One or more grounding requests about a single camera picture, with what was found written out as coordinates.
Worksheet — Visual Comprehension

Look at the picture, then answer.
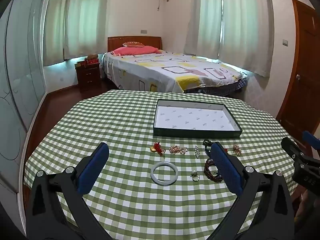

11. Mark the dark red bead bracelet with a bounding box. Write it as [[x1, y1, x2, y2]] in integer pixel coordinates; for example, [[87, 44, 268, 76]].
[[203, 157, 223, 182]]

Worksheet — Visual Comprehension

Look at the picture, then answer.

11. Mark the white patterned bedsheet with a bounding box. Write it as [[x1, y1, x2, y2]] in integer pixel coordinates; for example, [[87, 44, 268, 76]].
[[101, 50, 248, 93]]

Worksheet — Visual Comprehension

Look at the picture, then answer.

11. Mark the frosted glass wardrobe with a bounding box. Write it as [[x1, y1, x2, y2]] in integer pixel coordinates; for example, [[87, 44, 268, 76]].
[[0, 0, 48, 207]]

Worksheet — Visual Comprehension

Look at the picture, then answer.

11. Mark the gold rhinestone brooch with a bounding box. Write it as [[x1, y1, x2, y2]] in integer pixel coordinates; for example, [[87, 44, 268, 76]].
[[169, 145, 188, 155]]

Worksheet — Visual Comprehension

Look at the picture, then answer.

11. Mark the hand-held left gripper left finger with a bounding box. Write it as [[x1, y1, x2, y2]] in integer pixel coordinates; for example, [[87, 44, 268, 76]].
[[26, 142, 118, 240]]

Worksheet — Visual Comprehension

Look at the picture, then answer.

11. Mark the red patterned pillow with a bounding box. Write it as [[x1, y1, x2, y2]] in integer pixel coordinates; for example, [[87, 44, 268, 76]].
[[122, 41, 146, 48]]

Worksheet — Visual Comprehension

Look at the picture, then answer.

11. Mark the dark wooden nightstand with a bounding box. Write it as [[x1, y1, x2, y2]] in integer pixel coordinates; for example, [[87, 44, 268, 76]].
[[76, 66, 102, 92]]

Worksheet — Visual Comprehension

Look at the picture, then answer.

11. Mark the wooden headboard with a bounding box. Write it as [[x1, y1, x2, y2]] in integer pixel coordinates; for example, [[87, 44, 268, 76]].
[[107, 36, 163, 52]]

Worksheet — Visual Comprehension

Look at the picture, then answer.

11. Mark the black cord necklace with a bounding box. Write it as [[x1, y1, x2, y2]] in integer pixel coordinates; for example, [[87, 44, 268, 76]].
[[202, 139, 213, 159]]

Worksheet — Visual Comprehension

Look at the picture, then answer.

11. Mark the blue plaid mattress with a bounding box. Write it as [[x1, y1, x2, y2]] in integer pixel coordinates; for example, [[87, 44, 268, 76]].
[[183, 78, 248, 97]]

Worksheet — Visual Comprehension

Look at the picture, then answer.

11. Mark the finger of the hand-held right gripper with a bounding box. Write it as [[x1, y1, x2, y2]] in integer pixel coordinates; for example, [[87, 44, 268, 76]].
[[281, 137, 300, 159], [302, 130, 320, 146]]

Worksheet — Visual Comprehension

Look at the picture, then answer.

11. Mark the wooden door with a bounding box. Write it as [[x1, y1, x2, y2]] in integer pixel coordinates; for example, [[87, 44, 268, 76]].
[[276, 0, 320, 157]]

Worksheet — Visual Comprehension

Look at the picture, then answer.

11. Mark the white curtain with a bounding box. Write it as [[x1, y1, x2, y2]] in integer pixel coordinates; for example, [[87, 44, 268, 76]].
[[218, 0, 274, 77], [43, 0, 68, 67], [184, 0, 223, 58], [64, 0, 111, 58]]

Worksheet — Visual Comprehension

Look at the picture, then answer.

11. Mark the red and gold charm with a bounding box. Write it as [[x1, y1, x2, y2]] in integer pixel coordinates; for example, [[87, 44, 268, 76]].
[[150, 142, 166, 156]]

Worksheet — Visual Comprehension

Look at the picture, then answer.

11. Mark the green box with white lining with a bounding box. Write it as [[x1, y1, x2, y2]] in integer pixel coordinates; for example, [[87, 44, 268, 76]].
[[153, 99, 243, 138]]

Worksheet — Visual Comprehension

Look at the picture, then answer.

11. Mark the white jade bangle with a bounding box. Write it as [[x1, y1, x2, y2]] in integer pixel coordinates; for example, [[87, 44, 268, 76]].
[[150, 162, 179, 186]]

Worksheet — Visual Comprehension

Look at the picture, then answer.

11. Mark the pink pillow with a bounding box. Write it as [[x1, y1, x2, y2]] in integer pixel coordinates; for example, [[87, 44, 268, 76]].
[[111, 45, 162, 56]]

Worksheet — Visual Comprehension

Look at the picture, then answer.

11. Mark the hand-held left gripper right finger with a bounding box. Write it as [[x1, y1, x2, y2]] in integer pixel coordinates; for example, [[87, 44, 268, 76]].
[[205, 141, 295, 240]]

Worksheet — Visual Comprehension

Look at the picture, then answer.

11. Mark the green checkered tablecloth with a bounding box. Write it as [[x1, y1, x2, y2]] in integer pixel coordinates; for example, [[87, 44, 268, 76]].
[[24, 89, 298, 240]]

